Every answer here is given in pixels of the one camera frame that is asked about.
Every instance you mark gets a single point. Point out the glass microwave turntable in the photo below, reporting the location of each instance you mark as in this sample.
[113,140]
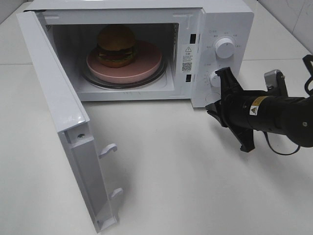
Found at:
[88,76]

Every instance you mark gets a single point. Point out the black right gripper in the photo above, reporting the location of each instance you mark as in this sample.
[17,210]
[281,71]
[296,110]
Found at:
[233,110]

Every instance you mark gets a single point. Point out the pink round plate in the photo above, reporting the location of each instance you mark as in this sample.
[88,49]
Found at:
[142,63]

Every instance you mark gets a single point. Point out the white microwave oven body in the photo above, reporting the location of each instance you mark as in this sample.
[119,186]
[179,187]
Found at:
[184,30]

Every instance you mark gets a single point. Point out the white timer knob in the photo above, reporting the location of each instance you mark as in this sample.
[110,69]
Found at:
[215,80]

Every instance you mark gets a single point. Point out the white microwave door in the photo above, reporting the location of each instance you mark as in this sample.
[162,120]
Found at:
[71,122]

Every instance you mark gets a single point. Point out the round white door button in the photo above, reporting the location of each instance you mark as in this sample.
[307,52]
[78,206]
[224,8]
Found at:
[212,98]

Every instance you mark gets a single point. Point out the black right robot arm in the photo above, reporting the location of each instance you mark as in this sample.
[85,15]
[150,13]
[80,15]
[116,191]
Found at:
[271,111]

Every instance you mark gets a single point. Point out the burger with lettuce and tomato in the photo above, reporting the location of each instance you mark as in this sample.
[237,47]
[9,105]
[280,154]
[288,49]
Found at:
[116,46]

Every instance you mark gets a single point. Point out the upper white power knob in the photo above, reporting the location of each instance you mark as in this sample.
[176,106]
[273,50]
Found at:
[224,47]

